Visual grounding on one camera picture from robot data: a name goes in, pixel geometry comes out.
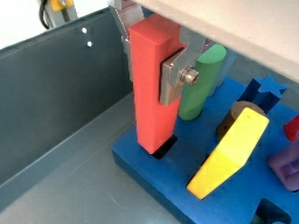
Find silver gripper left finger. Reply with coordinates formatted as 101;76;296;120
107;0;145;72

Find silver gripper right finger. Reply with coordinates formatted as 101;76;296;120
161;27;216;106

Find red rectangular block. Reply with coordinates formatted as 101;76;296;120
130;14;183;154

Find blue peg board base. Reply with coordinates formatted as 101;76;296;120
113;78;299;224

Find green cylinder peg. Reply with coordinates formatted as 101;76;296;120
179;44;228;121

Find dark blue star peg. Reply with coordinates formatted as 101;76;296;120
240;75;288;114

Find yellow notched block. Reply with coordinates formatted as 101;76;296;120
187;108;270;200

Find red hexagonal peg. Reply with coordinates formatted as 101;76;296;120
284;115;299;142

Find purple pentagon peg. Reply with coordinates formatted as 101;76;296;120
268;139;299;192

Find yellow and grey clamp post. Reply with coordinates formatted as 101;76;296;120
37;0;79;30

